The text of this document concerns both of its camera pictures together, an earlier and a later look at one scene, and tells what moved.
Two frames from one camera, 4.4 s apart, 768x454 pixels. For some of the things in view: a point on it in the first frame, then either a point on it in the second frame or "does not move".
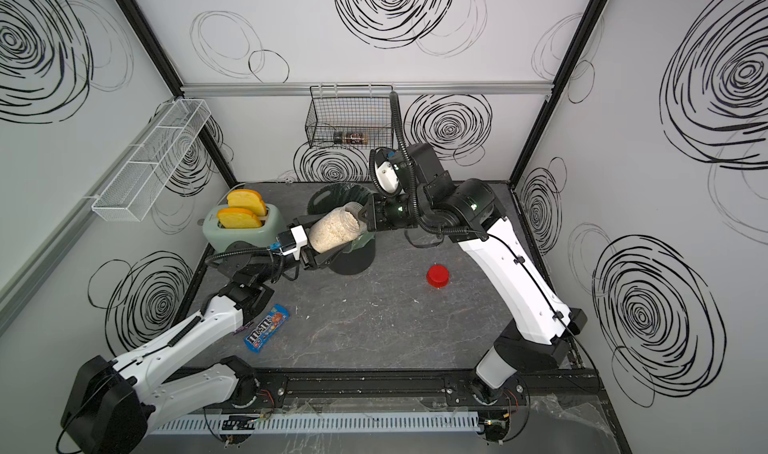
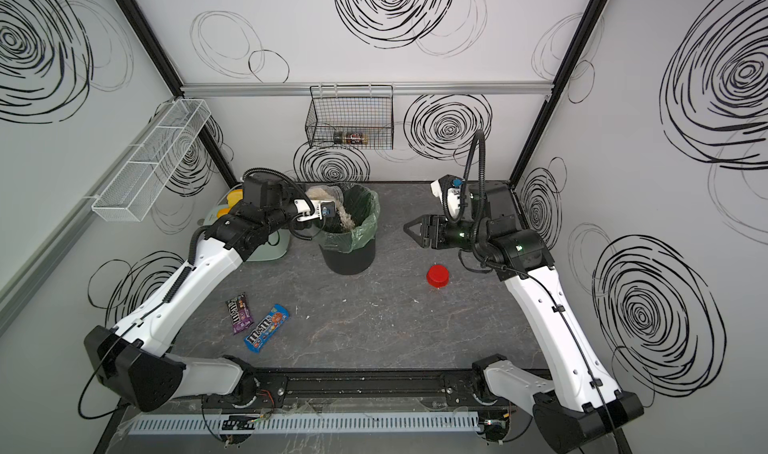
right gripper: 378,218 -> 428,221
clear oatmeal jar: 335,227 -> 324,192
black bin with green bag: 360,255 does not move
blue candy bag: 262,333 does not move
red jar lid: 437,275 does not move
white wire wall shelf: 140,183 does not move
